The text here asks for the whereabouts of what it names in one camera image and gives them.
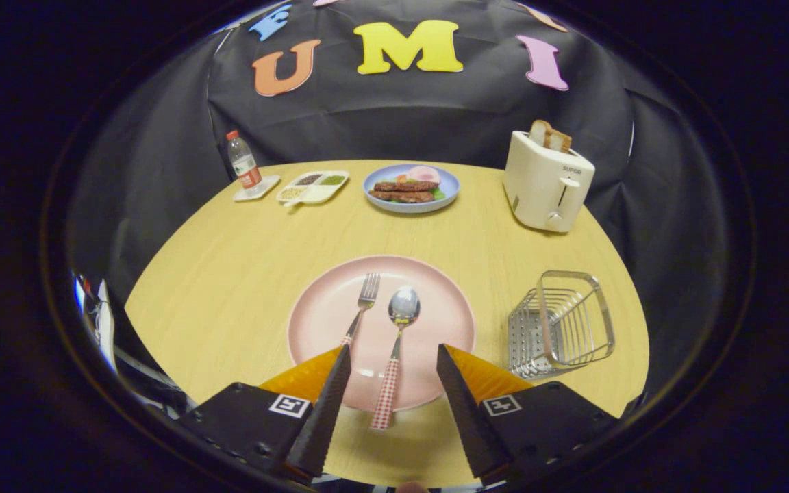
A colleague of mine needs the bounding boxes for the metal wire basket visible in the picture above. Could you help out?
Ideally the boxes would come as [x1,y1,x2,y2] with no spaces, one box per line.
[508,270,616,381]

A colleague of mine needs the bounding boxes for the spoon with checkered handle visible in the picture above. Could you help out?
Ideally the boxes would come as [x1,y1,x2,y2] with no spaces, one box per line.
[370,286,421,431]

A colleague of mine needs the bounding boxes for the fork with checkered handle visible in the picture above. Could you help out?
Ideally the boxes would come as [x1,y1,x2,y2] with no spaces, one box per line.
[340,273,381,350]

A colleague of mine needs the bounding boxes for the brown steak piece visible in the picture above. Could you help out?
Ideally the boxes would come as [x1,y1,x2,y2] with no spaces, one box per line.
[368,190,435,203]
[374,180,440,193]

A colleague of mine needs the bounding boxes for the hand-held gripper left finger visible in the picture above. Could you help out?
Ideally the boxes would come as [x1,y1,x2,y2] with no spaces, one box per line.
[179,344,354,480]

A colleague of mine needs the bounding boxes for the white toaster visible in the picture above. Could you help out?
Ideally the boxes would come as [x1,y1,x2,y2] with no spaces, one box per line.
[503,130,596,233]

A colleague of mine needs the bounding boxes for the white divided condiment tray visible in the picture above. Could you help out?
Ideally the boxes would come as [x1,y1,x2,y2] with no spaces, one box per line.
[276,170,350,207]

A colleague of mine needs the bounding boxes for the white square coaster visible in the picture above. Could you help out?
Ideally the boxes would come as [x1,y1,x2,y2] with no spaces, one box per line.
[233,175,281,202]

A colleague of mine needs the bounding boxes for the pink plate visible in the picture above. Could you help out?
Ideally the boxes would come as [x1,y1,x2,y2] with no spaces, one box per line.
[288,255,476,412]

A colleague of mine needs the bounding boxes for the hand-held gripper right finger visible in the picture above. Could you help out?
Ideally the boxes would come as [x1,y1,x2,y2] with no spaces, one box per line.
[436,344,621,480]

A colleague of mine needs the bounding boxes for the clear water bottle red label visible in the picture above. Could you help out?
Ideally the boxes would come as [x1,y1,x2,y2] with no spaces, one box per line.
[225,130,263,196]

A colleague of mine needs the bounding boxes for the blue plate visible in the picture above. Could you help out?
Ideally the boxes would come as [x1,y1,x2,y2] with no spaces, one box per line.
[363,164,460,214]

